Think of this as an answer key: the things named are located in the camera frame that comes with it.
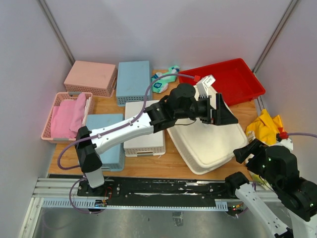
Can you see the yellow cloth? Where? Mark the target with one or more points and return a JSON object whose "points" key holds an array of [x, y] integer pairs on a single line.
{"points": [[267, 129]]}

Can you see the large white laundry basket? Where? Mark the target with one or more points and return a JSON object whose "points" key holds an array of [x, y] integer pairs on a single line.
{"points": [[206, 147]]}

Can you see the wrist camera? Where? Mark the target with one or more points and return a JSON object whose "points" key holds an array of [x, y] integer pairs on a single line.
{"points": [[203, 84], [284, 140]]}

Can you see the teal and white sock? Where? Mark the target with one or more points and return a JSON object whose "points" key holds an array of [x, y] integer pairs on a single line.
{"points": [[161, 85]]}

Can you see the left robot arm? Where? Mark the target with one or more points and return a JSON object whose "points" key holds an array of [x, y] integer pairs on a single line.
{"points": [[181, 103]]}

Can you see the light blue upturned basket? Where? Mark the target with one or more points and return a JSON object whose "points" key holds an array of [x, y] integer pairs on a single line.
{"points": [[133, 79]]}

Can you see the patterned white cloth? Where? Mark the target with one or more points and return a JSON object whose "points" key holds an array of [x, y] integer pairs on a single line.
{"points": [[250, 137]]}

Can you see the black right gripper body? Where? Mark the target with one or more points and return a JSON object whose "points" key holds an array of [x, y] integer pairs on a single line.
{"points": [[257, 163]]}

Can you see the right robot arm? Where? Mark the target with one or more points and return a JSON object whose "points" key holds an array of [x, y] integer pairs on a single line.
{"points": [[297, 194]]}

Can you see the pink basket with cloth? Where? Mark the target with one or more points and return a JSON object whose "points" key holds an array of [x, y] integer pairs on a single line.
{"points": [[61, 96]]}

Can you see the small white perforated basket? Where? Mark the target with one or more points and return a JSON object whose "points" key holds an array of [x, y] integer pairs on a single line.
{"points": [[146, 145]]}

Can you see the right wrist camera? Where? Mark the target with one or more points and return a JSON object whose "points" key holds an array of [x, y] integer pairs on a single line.
{"points": [[284, 140]]}

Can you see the pink cloth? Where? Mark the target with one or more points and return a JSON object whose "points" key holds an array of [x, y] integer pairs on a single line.
{"points": [[68, 117]]}

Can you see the blue perforated basket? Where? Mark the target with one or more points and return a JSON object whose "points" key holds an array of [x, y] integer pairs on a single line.
{"points": [[114, 158]]}

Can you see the red plastic tray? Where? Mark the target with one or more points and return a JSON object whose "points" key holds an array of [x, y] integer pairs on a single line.
{"points": [[233, 79]]}

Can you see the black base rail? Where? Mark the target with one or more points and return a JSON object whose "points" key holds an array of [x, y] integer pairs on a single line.
{"points": [[157, 192]]}

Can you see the pink perforated basket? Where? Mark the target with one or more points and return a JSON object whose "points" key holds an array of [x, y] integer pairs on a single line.
{"points": [[94, 77]]}

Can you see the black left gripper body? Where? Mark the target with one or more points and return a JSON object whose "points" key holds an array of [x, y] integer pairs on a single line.
{"points": [[204, 109]]}

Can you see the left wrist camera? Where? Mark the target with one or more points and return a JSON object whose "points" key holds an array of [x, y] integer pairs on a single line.
{"points": [[203, 84]]}

